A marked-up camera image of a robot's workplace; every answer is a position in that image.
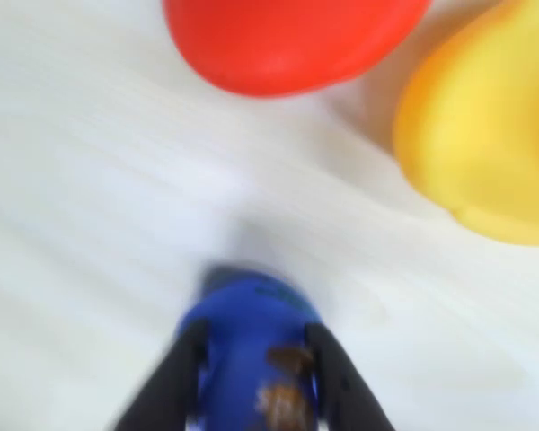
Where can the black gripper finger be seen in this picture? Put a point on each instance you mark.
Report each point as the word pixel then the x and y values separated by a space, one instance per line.
pixel 346 390
pixel 166 386

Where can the blue rubber duck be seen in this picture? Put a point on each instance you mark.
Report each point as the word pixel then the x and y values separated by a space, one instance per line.
pixel 256 341

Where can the yellow rubber duck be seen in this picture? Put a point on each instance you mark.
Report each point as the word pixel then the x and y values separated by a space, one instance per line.
pixel 485 148

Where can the red rubber duck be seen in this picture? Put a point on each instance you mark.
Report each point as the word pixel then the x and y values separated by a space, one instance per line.
pixel 292 40

